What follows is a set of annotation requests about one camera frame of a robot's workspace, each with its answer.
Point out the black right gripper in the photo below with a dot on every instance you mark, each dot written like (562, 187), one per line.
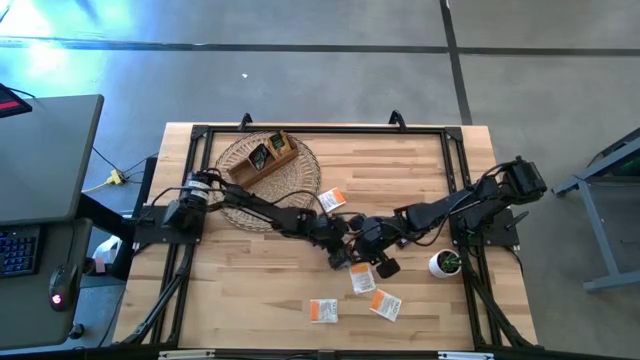
(375, 237)

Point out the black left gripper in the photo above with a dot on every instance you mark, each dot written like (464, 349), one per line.
(325, 232)

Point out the orange white tea packet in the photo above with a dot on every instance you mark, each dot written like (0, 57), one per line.
(385, 305)
(332, 200)
(323, 311)
(362, 279)

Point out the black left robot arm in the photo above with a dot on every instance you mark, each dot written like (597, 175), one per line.
(260, 205)

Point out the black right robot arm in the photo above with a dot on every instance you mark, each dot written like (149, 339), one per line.
(440, 210)

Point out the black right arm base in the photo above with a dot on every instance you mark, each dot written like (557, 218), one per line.
(505, 235)

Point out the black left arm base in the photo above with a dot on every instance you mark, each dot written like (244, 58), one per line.
(150, 227)

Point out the wooden tea organizer box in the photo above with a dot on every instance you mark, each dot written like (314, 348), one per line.
(243, 171)

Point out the small plant in white pot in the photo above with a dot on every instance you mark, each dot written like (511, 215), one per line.
(444, 264)

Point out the round woven placemat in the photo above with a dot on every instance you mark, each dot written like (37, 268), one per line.
(295, 175)

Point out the grey metal stand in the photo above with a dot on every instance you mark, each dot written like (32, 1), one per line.
(602, 240)

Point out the white plastic bag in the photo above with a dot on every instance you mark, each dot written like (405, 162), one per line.
(110, 247)

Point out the yellow power plug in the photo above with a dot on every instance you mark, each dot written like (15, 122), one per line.
(116, 176)

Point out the black round knob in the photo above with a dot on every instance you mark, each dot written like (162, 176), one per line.
(76, 331)

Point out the black computer mouse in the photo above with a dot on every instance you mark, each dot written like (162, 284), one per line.
(62, 285)

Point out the grey side desk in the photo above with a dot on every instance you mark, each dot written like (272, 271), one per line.
(45, 160)

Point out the black backlit keyboard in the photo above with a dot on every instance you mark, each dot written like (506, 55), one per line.
(17, 250)

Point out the red black device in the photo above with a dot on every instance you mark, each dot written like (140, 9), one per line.
(10, 102)

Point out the black aluminium table frame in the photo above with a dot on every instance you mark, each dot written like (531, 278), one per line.
(350, 129)

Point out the black frame hook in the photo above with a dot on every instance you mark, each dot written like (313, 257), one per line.
(397, 119)
(245, 120)

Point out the silver metal bracket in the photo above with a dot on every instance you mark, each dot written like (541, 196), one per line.
(185, 355)
(465, 356)

